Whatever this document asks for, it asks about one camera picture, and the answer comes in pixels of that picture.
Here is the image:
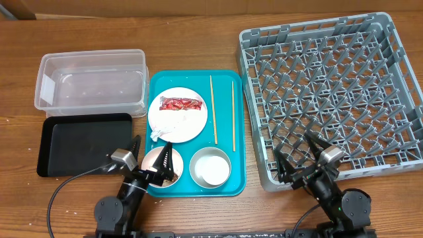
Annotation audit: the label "left wooden chopstick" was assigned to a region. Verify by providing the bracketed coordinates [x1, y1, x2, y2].
[210, 75, 218, 145]

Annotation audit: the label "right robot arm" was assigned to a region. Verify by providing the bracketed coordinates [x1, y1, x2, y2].
[274, 132, 377, 238]

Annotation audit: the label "grey plastic dishwasher rack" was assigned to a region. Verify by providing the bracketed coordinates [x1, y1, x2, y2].
[237, 12, 422, 192]

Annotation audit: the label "teal plastic serving tray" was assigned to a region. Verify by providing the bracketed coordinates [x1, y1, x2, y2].
[141, 70, 247, 198]

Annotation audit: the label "clear plastic bin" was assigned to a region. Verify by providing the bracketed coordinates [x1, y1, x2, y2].
[34, 49, 149, 117]

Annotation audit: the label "white plastic cup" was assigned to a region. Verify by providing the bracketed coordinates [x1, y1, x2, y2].
[200, 155, 231, 186]

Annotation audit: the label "large white round plate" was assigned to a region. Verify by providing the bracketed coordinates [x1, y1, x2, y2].
[147, 87, 208, 143]

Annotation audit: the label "small pink bowl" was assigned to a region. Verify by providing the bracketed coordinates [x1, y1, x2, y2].
[141, 146, 184, 189]

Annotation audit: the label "black plastic tray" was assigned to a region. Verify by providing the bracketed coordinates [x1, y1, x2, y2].
[36, 113, 132, 177]

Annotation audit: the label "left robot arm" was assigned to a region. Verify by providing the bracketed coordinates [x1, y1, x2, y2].
[95, 136, 174, 237]

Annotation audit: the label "wooden chopstick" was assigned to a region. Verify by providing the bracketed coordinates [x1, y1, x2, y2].
[231, 81, 236, 152]
[210, 75, 218, 145]

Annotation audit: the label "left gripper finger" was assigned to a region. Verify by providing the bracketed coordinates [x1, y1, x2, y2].
[153, 142, 174, 180]
[128, 135, 141, 162]

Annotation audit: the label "grey round bowl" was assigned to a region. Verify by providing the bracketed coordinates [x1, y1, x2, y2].
[189, 147, 231, 188]

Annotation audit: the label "red foil snack wrapper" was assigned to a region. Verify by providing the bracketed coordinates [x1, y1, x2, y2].
[159, 97, 203, 110]

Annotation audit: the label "white paper napkin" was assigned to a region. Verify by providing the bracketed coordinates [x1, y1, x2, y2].
[150, 116, 186, 141]

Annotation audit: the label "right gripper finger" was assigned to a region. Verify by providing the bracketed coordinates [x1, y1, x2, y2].
[274, 149, 296, 183]
[304, 131, 333, 162]

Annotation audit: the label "right wooden chopstick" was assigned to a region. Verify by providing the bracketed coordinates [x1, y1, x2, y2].
[231, 81, 236, 152]

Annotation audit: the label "brown food scraps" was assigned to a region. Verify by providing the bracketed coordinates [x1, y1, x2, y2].
[162, 174, 179, 186]

